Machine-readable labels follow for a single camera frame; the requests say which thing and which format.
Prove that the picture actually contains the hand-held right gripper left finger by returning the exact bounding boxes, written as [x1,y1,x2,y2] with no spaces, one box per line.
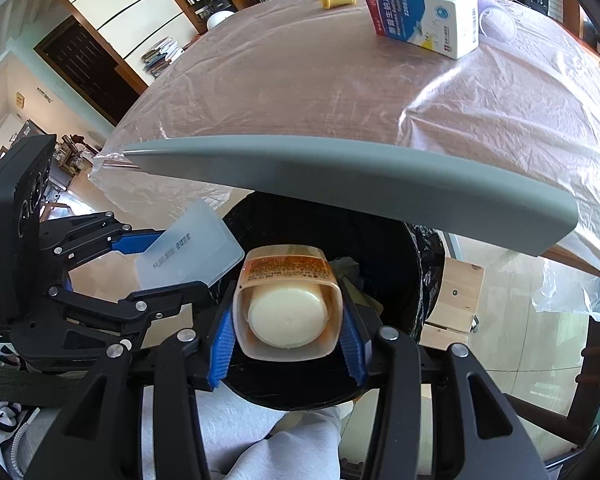
[25,305,233,480]

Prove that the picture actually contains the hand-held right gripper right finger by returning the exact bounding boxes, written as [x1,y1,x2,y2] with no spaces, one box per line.
[341,305,548,480]

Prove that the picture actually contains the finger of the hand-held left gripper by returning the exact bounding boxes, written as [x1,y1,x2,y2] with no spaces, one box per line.
[47,280,221,334]
[41,212,164,281]

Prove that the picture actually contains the translucent plastic case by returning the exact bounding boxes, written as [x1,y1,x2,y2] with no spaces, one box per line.
[137,199,246,293]

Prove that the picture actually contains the tan jar with cream lid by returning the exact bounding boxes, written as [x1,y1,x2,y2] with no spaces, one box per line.
[232,244,342,363]

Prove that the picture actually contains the black trash bin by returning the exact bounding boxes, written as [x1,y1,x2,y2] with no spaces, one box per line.
[220,192,447,411]

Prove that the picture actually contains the person's grey pants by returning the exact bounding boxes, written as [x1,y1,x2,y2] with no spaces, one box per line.
[140,385,343,480]

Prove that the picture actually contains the light wooden stool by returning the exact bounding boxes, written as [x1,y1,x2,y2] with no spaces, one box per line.
[422,256,485,347]

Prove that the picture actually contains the dark wooden door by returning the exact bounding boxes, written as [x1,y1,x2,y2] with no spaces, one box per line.
[34,16,151,127]

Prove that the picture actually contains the grey curved plastic board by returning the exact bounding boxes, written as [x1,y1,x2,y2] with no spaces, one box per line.
[122,135,579,257]

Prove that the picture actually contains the stack of books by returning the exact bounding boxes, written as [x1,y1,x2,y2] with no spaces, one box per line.
[141,36,186,79]

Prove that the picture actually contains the dark wooden chair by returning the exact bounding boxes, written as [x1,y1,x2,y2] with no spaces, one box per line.
[500,310,600,467]

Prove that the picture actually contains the white helmet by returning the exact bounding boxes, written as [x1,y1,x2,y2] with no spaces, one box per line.
[207,10,236,31]

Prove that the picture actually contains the blue and white medicine box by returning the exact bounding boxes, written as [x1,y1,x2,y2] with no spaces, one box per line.
[361,0,481,61]

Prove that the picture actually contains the purple hair roller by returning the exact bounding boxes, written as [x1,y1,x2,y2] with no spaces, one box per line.
[480,5,519,41]

